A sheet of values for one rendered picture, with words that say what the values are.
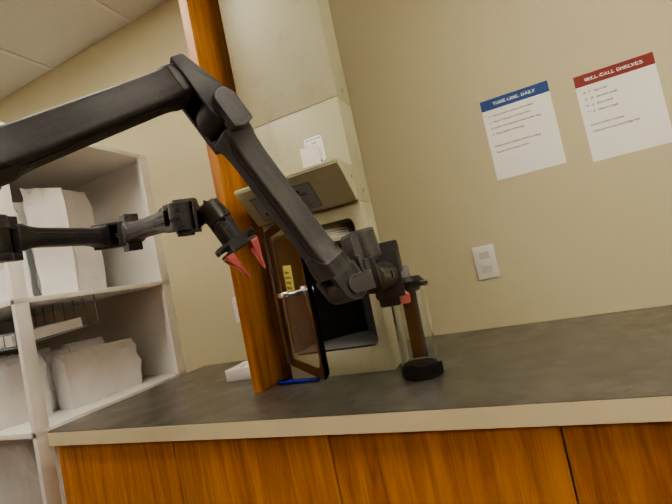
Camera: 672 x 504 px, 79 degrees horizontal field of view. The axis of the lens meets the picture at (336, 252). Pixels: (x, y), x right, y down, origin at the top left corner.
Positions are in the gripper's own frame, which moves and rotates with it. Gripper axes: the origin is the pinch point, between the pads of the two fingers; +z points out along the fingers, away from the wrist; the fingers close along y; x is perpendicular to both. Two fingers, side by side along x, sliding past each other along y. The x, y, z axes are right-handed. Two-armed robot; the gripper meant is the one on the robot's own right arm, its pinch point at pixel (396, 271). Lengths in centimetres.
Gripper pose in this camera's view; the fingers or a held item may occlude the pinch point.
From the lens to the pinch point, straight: 97.7
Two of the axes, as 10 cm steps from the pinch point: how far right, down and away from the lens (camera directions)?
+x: -9.0, 2.2, 3.8
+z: 3.9, -0.3, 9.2
